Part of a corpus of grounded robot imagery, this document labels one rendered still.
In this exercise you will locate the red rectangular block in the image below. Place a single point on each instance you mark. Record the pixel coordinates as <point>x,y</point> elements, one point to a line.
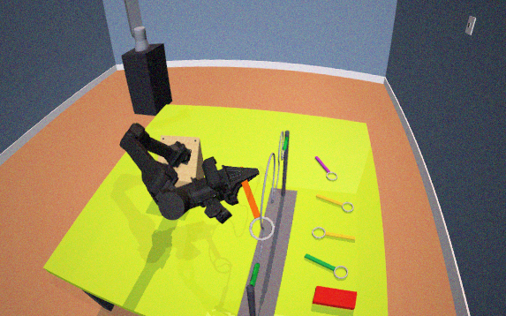
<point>335,297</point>

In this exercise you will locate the green handle with grey loop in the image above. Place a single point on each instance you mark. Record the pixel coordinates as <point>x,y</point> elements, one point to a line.
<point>327,265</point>

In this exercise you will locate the magenta-handled loop tool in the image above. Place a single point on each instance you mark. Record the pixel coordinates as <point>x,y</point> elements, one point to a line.
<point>326,169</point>

